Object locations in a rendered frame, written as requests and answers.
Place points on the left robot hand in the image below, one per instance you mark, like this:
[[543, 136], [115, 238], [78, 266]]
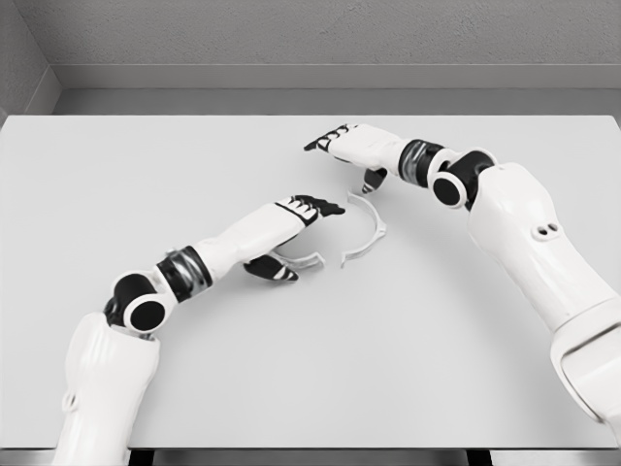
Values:
[[271, 223]]

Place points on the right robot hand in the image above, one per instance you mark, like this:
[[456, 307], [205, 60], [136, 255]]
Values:
[[359, 145]]

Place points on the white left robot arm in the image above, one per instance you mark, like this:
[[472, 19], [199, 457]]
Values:
[[102, 369]]

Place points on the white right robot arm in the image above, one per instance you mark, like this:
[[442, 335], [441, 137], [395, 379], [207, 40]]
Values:
[[524, 228]]

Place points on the thin white pipe clamp half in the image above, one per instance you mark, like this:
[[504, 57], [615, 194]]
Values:
[[374, 213], [305, 262]]

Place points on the wide white table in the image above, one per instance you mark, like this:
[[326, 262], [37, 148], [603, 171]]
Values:
[[310, 369]]

